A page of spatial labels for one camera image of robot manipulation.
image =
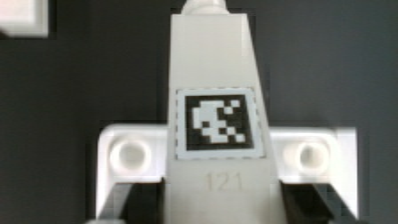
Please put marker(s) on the white leg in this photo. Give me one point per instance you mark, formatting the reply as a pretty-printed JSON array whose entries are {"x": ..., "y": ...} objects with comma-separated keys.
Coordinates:
[
  {"x": 25, "y": 18},
  {"x": 222, "y": 189}
]

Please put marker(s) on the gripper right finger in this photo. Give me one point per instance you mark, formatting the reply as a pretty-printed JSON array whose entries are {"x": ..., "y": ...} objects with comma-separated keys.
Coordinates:
[{"x": 313, "y": 204}]

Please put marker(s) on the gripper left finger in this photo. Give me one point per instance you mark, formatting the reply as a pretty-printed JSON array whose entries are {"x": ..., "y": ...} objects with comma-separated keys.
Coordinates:
[{"x": 134, "y": 205}]

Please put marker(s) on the white desk top tray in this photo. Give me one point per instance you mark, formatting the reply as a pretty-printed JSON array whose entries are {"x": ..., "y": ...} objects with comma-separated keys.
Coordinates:
[{"x": 315, "y": 154}]

